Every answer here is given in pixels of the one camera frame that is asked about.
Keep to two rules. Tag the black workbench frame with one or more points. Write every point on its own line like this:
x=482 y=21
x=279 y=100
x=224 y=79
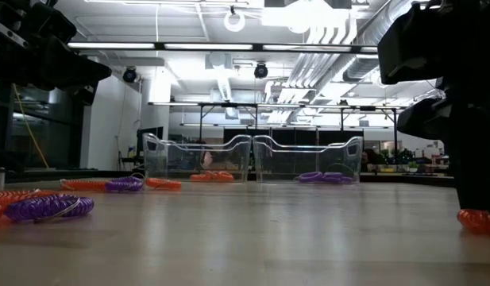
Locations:
x=228 y=105

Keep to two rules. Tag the person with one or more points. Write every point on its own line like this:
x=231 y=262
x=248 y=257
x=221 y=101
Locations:
x=369 y=159
x=207 y=158

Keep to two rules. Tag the black computer monitor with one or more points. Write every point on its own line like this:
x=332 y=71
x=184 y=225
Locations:
x=149 y=135

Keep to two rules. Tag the bright ceiling light panel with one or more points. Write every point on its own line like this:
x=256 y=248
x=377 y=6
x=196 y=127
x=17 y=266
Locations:
x=304 y=14

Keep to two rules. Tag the silver ventilation duct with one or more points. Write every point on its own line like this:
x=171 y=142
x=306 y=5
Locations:
x=367 y=35

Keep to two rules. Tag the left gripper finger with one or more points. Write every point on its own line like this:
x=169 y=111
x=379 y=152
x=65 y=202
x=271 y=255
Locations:
x=74 y=69

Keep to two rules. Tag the long ceiling light bar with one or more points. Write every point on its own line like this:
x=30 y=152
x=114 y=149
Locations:
x=109 y=45

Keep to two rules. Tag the small grey cylinder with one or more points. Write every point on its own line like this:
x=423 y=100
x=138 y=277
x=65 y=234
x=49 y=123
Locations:
x=1 y=178

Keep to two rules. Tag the clear plastic bin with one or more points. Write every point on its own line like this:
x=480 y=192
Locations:
x=348 y=159
x=157 y=159

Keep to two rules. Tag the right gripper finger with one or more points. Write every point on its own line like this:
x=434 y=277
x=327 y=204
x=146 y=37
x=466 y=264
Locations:
x=479 y=175

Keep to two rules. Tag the black ceiling spotlight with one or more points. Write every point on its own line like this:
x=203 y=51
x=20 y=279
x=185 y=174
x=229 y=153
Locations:
x=261 y=71
x=130 y=75

